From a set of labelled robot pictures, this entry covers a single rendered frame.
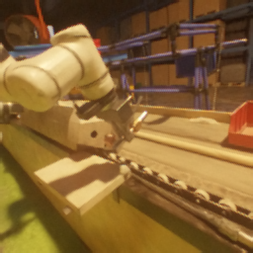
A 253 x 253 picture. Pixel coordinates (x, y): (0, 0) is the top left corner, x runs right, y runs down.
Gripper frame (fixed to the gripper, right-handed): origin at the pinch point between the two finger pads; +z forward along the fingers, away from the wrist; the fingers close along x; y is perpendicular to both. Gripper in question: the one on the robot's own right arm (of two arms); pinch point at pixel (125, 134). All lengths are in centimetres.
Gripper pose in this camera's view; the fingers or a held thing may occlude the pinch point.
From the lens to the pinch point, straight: 56.4
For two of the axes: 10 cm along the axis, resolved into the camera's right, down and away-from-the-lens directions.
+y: 5.9, -6.6, 4.6
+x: -7.0, -1.5, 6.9
